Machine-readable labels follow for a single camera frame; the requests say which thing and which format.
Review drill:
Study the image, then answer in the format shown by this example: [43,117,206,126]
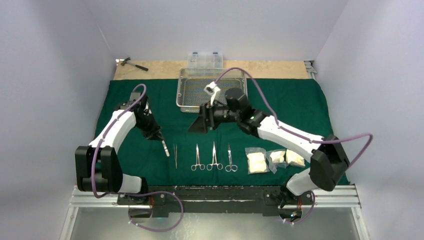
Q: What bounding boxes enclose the metal wire mesh tray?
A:
[176,68,247,113]

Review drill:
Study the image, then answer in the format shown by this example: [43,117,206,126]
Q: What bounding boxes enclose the clear plastic compartment box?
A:
[187,52,224,69]

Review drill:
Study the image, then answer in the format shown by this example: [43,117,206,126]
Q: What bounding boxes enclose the dark green surgical drape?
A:
[81,77,350,187]

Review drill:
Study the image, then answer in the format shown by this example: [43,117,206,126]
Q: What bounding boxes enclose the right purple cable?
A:
[214,67,374,226]

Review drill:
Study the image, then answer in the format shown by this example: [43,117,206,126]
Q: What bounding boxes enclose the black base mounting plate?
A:
[117,185,313,218]

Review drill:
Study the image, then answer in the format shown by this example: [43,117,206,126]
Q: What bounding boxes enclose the small black-handled hammer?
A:
[120,57,149,72]

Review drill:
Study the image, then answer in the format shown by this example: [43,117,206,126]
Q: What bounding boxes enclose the purple cable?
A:
[214,67,374,226]
[90,83,185,233]

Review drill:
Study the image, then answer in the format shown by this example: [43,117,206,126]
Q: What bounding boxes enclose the silver surgical scissors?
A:
[224,143,238,172]

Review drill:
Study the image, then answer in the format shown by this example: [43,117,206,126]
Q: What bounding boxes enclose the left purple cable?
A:
[90,83,185,233]

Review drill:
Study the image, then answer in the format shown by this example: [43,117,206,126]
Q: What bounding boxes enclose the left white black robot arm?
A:
[75,91,165,205]

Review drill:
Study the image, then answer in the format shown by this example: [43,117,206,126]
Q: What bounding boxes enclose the white gauze packet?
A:
[245,147,269,175]

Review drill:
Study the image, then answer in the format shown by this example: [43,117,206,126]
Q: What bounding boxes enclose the right side aluminium rail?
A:
[304,60,317,80]

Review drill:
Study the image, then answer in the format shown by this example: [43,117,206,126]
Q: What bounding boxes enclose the silver hemostat forceps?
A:
[206,142,224,171]
[190,144,206,171]

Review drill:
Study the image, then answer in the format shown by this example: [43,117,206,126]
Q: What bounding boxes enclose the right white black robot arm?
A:
[188,82,350,204]

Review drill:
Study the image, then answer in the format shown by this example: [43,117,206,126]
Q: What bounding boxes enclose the silver tweezers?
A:
[161,140,170,157]
[173,143,178,169]

